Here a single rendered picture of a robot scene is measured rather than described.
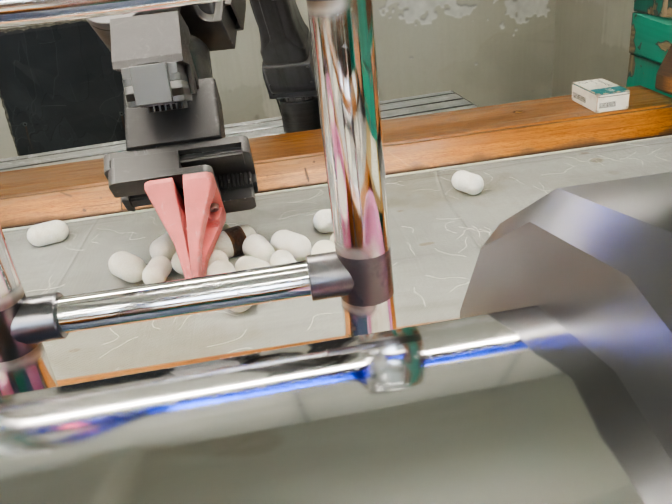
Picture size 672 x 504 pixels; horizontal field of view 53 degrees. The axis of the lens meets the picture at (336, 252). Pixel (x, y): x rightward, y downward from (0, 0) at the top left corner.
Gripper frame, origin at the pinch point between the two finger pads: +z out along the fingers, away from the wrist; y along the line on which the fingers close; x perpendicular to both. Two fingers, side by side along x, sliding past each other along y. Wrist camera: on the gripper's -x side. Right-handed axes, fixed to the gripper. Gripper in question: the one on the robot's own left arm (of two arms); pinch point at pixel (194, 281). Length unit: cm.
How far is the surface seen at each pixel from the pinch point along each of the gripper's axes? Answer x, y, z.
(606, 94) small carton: 13.2, 41.1, -18.7
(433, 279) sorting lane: 0.6, 16.4, 2.4
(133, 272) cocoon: 3.3, -5.0, -2.8
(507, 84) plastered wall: 180, 104, -136
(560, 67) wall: 172, 123, -135
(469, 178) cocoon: 8.2, 23.3, -9.0
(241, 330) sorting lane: -1.2, 2.9, 4.4
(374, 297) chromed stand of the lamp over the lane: -17.4, 10.0, 8.9
